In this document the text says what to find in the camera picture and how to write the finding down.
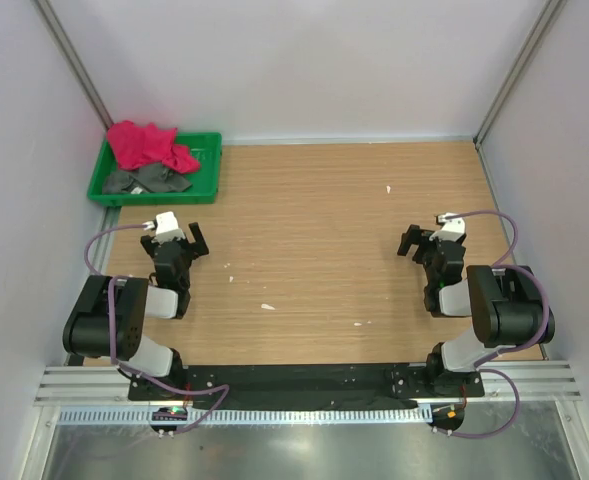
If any pink red t-shirt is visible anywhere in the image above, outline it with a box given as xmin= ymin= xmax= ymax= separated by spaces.
xmin=106 ymin=121 xmax=201 ymax=174

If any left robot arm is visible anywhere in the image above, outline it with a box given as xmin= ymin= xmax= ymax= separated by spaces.
xmin=62 ymin=212 xmax=209 ymax=400

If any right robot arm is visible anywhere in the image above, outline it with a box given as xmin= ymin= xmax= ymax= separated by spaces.
xmin=397 ymin=219 xmax=555 ymax=396

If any green plastic tray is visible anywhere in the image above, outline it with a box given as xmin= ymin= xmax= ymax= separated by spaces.
xmin=87 ymin=131 xmax=223 ymax=207

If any grey t-shirt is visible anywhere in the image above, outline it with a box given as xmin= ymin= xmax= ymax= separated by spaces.
xmin=102 ymin=163 xmax=192 ymax=194

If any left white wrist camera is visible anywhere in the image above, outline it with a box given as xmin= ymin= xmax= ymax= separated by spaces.
xmin=144 ymin=211 xmax=185 ymax=244

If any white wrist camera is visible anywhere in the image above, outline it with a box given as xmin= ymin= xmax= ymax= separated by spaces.
xmin=430 ymin=212 xmax=466 ymax=243
xmin=144 ymin=211 xmax=185 ymax=244

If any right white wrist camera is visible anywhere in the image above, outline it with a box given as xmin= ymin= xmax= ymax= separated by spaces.
xmin=430 ymin=212 xmax=466 ymax=243

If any aluminium frame rail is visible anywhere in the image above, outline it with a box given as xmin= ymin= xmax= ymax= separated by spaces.
xmin=34 ymin=360 xmax=582 ymax=406

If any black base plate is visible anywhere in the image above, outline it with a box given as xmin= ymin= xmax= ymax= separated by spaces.
xmin=127 ymin=361 xmax=486 ymax=412

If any white slotted cable duct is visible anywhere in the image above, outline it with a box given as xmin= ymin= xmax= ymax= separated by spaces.
xmin=57 ymin=405 xmax=432 ymax=427

